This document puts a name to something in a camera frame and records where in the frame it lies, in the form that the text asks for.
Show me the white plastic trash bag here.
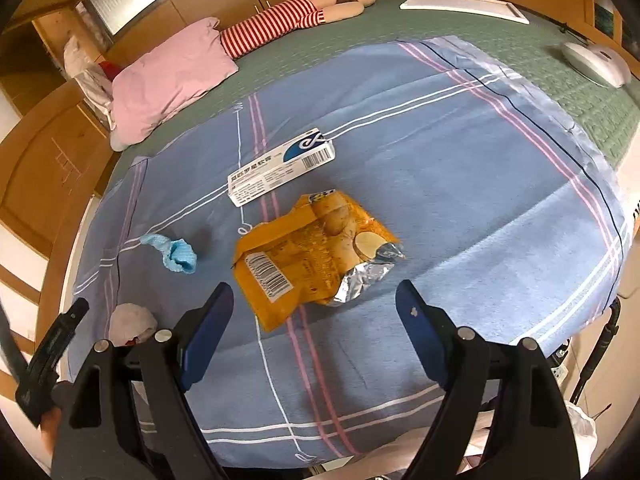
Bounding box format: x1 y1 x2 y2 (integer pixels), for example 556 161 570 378
349 401 599 480

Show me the blue cloth rag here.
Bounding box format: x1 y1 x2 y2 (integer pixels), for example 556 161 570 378
140 234 198 274

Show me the yellow snack bag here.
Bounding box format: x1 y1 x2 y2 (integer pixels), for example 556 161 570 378
232 190 406 332

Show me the white toothpaste box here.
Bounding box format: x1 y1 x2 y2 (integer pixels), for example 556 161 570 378
228 128 336 208

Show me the person hand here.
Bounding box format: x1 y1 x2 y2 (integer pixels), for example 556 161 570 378
39 380 73 455

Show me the blue striped blanket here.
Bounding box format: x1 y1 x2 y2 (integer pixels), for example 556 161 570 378
67 37 634 468

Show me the green bed mattress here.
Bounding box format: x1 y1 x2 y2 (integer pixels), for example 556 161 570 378
110 0 639 196

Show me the pink pillow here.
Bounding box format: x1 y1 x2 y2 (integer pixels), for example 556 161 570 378
111 18 238 152

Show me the white massager device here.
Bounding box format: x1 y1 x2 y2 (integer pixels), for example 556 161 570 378
561 42 631 89

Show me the white flat board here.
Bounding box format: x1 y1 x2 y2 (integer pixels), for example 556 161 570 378
399 0 529 24

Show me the striped plush doll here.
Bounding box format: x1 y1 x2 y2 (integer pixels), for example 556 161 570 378
220 0 376 58

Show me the wooden bunk bed frame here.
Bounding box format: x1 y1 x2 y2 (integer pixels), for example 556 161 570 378
0 0 640 411

